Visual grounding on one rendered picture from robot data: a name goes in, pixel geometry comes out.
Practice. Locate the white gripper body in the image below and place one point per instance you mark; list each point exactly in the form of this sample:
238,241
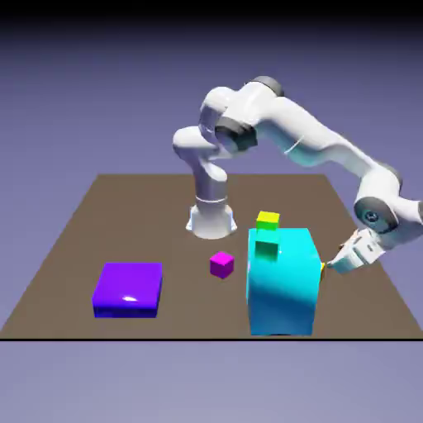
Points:
347,259

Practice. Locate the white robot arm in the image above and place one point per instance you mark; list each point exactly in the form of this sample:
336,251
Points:
297,125

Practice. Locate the small lime yellow cube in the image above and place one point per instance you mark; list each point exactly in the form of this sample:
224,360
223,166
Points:
268,220

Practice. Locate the small magenta cube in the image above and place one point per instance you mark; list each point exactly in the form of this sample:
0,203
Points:
221,264

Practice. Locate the large cyan box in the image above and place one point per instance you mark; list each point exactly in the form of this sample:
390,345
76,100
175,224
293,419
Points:
284,290

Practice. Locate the large purple box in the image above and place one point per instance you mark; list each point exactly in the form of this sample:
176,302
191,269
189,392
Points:
129,287

